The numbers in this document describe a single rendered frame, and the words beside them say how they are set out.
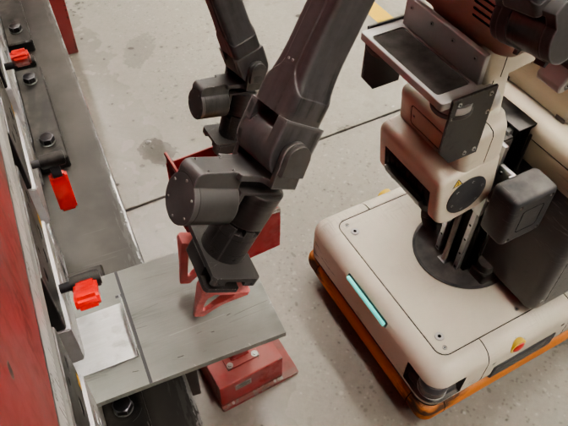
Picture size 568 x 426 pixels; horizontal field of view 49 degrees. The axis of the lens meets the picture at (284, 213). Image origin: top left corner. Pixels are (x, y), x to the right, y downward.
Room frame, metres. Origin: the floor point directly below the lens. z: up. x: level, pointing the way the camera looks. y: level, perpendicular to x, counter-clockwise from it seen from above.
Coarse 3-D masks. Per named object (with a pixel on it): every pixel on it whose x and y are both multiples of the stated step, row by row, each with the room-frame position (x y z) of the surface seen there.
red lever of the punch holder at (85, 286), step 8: (88, 272) 0.36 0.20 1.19; (96, 272) 0.36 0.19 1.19; (72, 280) 0.35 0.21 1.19; (80, 280) 0.35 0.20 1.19; (88, 280) 0.34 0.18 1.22; (96, 280) 0.36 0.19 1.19; (64, 288) 0.35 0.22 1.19; (72, 288) 0.35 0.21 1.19; (80, 288) 0.32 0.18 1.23; (88, 288) 0.31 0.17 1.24; (96, 288) 0.32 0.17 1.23; (80, 296) 0.30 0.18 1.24; (88, 296) 0.30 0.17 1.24; (96, 296) 0.30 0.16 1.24; (80, 304) 0.29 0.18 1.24; (88, 304) 0.30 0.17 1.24; (96, 304) 0.30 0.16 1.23
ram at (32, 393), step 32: (0, 160) 0.37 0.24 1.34; (0, 192) 0.31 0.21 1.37; (0, 224) 0.26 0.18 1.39; (0, 256) 0.22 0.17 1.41; (32, 256) 0.31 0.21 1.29; (0, 288) 0.19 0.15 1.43; (0, 320) 0.16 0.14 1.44; (32, 320) 0.21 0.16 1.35; (0, 352) 0.14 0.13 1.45; (32, 352) 0.18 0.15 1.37; (0, 384) 0.12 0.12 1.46; (32, 384) 0.15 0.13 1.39; (0, 416) 0.10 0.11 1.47; (32, 416) 0.13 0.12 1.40
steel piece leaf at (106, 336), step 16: (80, 320) 0.42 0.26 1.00; (96, 320) 0.42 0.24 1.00; (112, 320) 0.42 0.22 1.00; (80, 336) 0.40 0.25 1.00; (96, 336) 0.40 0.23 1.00; (112, 336) 0.40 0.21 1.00; (128, 336) 0.40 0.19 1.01; (96, 352) 0.37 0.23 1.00; (112, 352) 0.37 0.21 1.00; (128, 352) 0.37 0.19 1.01; (80, 368) 0.35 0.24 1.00; (96, 368) 0.35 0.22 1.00
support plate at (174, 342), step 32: (128, 288) 0.47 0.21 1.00; (160, 288) 0.47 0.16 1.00; (192, 288) 0.48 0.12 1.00; (256, 288) 0.48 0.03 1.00; (128, 320) 0.42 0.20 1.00; (160, 320) 0.42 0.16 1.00; (192, 320) 0.43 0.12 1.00; (224, 320) 0.43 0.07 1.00; (256, 320) 0.43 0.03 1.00; (160, 352) 0.38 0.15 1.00; (192, 352) 0.38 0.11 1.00; (224, 352) 0.38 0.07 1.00; (96, 384) 0.33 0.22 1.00; (128, 384) 0.34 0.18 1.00
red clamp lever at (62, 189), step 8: (56, 152) 0.55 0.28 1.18; (40, 160) 0.54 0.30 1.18; (48, 160) 0.54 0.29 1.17; (56, 160) 0.54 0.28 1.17; (64, 160) 0.55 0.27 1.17; (32, 168) 0.53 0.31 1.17; (56, 168) 0.54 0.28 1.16; (48, 176) 0.54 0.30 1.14; (56, 176) 0.54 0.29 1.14; (64, 176) 0.54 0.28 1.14; (56, 184) 0.54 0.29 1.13; (64, 184) 0.54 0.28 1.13; (56, 192) 0.54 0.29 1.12; (64, 192) 0.54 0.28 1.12; (72, 192) 0.55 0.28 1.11; (64, 200) 0.54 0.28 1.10; (72, 200) 0.54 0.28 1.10; (64, 208) 0.54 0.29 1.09; (72, 208) 0.54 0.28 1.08
